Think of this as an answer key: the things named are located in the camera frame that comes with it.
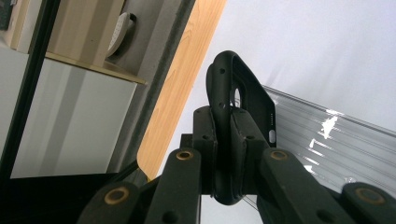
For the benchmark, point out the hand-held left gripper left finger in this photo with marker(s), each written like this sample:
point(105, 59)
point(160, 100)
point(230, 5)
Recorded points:
point(204, 130)

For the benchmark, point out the black phone case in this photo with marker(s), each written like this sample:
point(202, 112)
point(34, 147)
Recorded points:
point(249, 93)

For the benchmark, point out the white perforated object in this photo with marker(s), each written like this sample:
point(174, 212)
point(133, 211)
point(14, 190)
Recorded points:
point(120, 32)

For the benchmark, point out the wooden table edge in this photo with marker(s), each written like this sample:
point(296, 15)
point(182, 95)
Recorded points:
point(183, 84)

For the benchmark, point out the clear plastic packaging tray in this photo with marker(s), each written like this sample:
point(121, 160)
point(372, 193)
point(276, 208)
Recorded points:
point(342, 149)

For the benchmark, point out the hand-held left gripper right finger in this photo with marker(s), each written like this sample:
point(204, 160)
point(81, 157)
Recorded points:
point(249, 137)

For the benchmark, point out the black horizontal frame bar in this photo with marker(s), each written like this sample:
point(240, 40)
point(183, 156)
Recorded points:
point(31, 77)

